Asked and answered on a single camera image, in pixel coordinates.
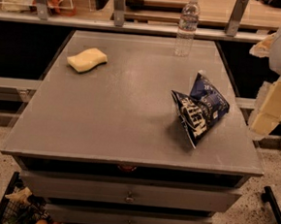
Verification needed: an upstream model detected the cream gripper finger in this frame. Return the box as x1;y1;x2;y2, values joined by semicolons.
249;33;275;58
247;77;281;141

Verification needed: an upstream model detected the blue chip bag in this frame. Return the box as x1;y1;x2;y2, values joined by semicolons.
172;70;230;147

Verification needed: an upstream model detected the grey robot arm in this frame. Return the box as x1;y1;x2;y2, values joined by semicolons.
247;27;281;140

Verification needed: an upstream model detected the yellow green sponge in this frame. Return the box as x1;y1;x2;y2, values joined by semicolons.
67;48;108;73

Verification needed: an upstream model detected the clear plastic water bottle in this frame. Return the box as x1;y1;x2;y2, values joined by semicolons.
174;0;201;57

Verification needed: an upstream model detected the black metal stand leg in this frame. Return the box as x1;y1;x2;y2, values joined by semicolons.
261;186;281;224

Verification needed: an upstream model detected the grey drawer cabinet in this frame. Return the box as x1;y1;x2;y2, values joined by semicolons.
2;31;264;224

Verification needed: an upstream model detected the lower grey drawer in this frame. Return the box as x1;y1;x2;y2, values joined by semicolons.
47;204;212;224

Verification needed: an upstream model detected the grey drawer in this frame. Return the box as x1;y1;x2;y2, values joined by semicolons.
47;204;212;224
20;171;241;212

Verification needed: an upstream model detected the upper grey drawer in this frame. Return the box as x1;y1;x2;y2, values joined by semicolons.
20;171;241;212

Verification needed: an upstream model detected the grey shelf rail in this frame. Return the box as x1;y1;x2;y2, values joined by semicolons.
0;12;267;43

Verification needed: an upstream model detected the black wire basket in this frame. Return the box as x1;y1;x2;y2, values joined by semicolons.
0;172;54;224

